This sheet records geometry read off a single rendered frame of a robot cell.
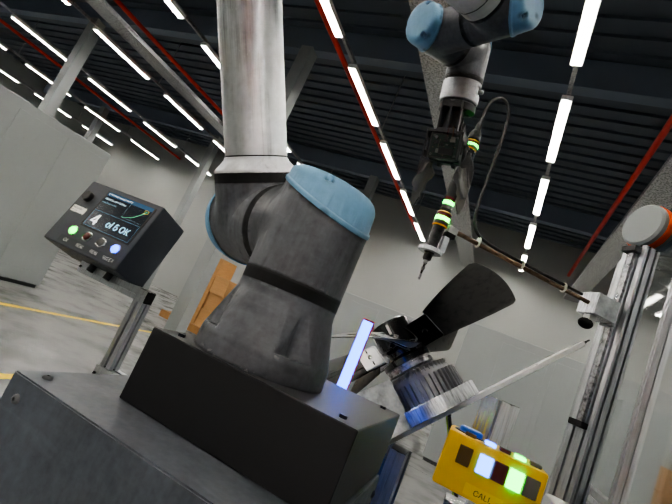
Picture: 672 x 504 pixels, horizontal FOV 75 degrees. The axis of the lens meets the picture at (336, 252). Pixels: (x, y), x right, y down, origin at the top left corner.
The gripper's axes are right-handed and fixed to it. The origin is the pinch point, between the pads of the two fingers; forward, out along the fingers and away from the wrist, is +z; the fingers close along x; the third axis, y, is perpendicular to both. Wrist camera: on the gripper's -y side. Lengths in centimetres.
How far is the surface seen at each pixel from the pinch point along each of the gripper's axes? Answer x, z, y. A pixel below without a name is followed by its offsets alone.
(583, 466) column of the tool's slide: 47, 64, -62
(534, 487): 28, 41, 15
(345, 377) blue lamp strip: -7.7, 37.3, 10.1
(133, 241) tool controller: -64, 22, 17
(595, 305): 40, 16, -68
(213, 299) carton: -548, 222, -622
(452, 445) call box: 15.2, 39.7, 15.2
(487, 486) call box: 22, 44, 16
